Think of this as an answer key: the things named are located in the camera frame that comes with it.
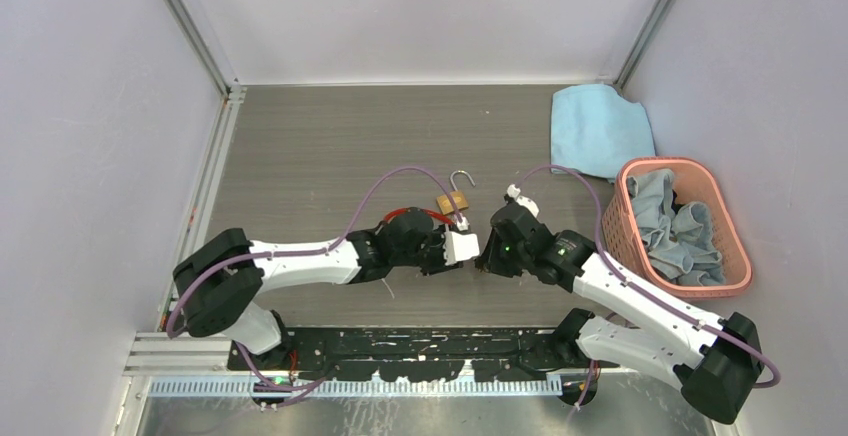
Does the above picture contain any brass padlock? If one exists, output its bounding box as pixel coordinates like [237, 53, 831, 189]
[436, 170, 476, 216]

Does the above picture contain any red rubber ring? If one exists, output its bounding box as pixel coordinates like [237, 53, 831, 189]
[384, 207, 456, 228]

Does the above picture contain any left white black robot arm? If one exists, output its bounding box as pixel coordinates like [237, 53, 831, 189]
[166, 207, 455, 369]

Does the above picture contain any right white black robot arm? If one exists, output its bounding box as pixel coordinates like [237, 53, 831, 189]
[475, 202, 765, 424]

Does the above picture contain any light blue cloth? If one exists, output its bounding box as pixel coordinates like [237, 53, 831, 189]
[550, 84, 656, 180]

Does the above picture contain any pink plastic basket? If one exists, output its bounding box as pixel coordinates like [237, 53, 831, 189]
[601, 157, 752, 300]

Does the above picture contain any grey-blue cloth in basket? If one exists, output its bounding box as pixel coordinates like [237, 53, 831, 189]
[626, 168, 726, 287]

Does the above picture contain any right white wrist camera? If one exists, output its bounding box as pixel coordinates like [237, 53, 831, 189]
[506, 184, 539, 217]

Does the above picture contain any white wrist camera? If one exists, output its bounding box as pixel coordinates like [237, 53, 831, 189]
[506, 184, 539, 217]
[443, 216, 481, 266]

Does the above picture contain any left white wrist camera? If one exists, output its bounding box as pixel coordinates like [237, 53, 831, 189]
[443, 216, 481, 266]

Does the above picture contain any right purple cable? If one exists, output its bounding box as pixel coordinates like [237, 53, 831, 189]
[516, 164, 782, 389]

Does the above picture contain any purple cable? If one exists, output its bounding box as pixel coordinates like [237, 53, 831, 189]
[165, 165, 465, 340]
[516, 164, 782, 389]

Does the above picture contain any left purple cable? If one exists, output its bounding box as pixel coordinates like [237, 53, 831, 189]
[165, 165, 465, 340]

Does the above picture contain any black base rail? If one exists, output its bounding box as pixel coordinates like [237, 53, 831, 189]
[227, 327, 589, 383]

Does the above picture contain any white slotted cable duct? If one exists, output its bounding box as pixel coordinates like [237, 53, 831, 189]
[146, 377, 564, 399]

